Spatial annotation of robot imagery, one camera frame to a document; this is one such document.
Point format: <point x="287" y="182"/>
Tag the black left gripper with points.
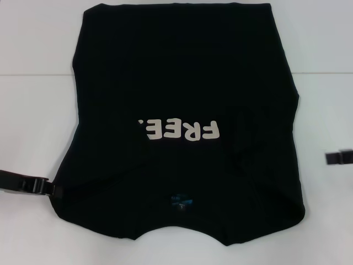
<point x="13" y="180"/>

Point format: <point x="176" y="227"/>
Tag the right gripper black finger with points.
<point x="335" y="158"/>

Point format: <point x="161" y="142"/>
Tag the black t-shirt with FREE print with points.
<point x="176" y="82"/>

